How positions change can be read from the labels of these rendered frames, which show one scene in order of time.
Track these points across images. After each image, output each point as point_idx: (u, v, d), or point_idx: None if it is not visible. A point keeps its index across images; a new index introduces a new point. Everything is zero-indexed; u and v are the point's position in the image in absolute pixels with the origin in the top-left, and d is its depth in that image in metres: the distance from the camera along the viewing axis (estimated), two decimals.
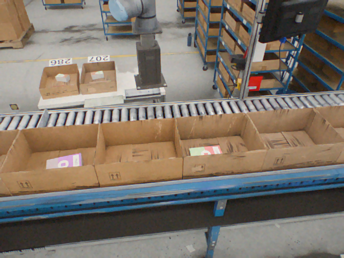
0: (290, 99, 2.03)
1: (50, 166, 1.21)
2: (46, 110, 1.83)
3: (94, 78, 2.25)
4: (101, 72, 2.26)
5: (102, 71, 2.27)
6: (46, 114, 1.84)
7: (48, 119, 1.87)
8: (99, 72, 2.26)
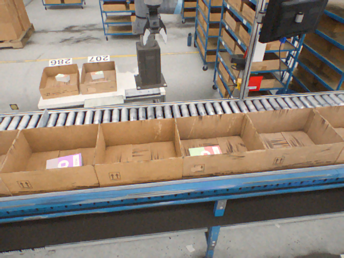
0: (290, 99, 2.03)
1: (50, 166, 1.21)
2: (46, 110, 1.83)
3: (94, 78, 2.25)
4: (101, 72, 2.26)
5: (102, 71, 2.27)
6: (46, 114, 1.84)
7: (48, 119, 1.87)
8: (99, 72, 2.26)
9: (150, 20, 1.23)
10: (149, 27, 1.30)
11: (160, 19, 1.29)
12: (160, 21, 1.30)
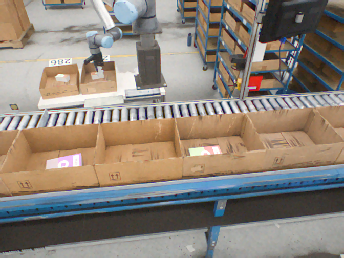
0: (290, 99, 2.03)
1: (50, 166, 1.21)
2: (46, 110, 1.83)
3: (94, 78, 2.25)
4: (101, 72, 2.26)
5: None
6: (46, 114, 1.84)
7: (48, 119, 1.87)
8: None
9: (86, 58, 2.17)
10: (93, 63, 2.22)
11: (95, 62, 2.16)
12: (95, 63, 2.16)
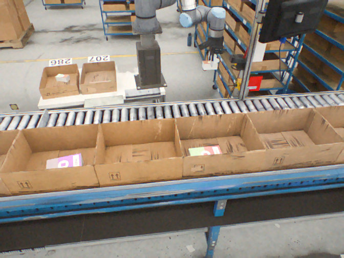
0: (290, 99, 2.03)
1: (50, 166, 1.21)
2: (46, 110, 1.83)
3: (206, 67, 1.83)
4: None
5: None
6: (46, 114, 1.84)
7: (48, 119, 1.87)
8: None
9: (202, 42, 1.76)
10: (209, 49, 1.80)
11: (213, 48, 1.73)
12: (213, 49, 1.74)
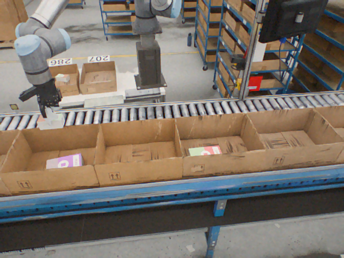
0: (290, 99, 2.03)
1: (50, 166, 1.21)
2: None
3: (43, 126, 1.16)
4: (58, 117, 1.16)
5: (60, 115, 1.17)
6: None
7: None
8: None
9: (27, 89, 1.09)
10: None
11: (39, 99, 1.06)
12: (40, 101, 1.07)
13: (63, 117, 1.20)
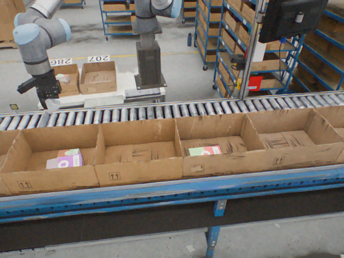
0: (290, 99, 2.03)
1: (50, 166, 1.21)
2: (46, 110, 1.83)
3: None
4: (76, 153, 1.32)
5: (77, 151, 1.33)
6: (46, 114, 1.84)
7: (48, 119, 1.87)
8: (71, 152, 1.32)
9: (25, 81, 1.06)
10: None
11: (39, 90, 1.03)
12: (39, 92, 1.04)
13: (79, 152, 1.35)
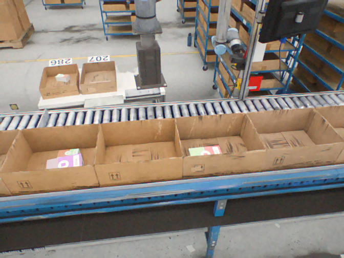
0: (290, 99, 2.03)
1: (50, 166, 1.21)
2: (46, 110, 1.83)
3: None
4: (76, 153, 1.32)
5: (77, 151, 1.33)
6: (46, 114, 1.84)
7: (48, 119, 1.87)
8: (71, 152, 1.32)
9: (237, 46, 2.00)
10: None
11: (241, 53, 2.06)
12: (241, 54, 2.05)
13: (79, 152, 1.35)
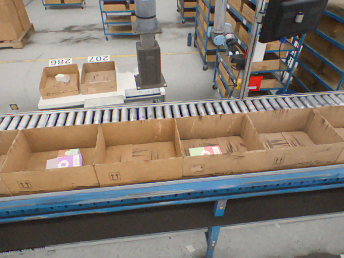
0: (290, 99, 2.03)
1: (50, 166, 1.21)
2: (48, 117, 1.87)
3: None
4: (76, 153, 1.32)
5: (77, 151, 1.33)
6: None
7: None
8: (71, 152, 1.32)
9: (231, 40, 2.10)
10: (230, 49, 2.13)
11: (236, 46, 2.16)
12: (236, 47, 2.15)
13: (79, 152, 1.35)
